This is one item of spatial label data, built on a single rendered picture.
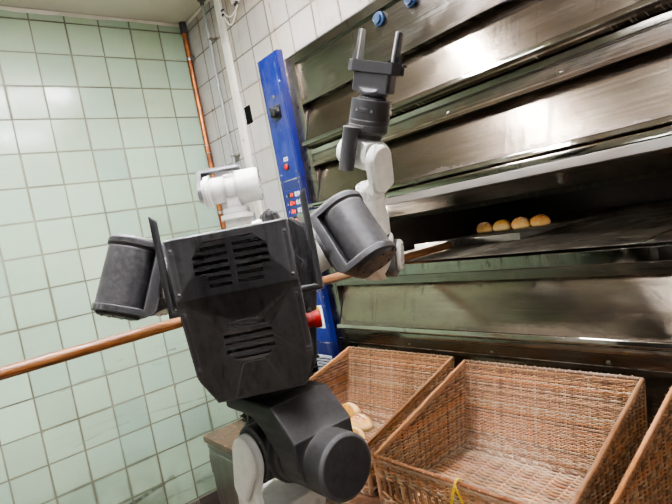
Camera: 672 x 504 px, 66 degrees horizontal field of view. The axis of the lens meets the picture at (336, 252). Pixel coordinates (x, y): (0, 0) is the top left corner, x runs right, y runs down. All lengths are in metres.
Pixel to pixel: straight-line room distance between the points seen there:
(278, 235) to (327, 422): 0.35
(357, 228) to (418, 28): 1.01
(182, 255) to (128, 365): 1.96
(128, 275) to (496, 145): 1.08
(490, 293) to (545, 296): 0.19
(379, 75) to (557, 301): 0.84
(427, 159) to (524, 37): 0.47
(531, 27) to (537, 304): 0.77
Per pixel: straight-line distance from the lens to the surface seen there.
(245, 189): 1.01
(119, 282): 1.02
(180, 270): 0.85
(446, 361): 1.83
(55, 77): 2.87
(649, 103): 1.44
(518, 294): 1.67
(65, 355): 1.40
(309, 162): 2.24
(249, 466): 1.04
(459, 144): 1.70
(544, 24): 1.57
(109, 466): 2.85
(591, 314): 1.56
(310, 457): 0.92
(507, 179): 1.43
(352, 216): 0.98
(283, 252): 0.83
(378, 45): 1.96
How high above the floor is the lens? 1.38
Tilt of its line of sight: 3 degrees down
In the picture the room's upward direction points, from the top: 11 degrees counter-clockwise
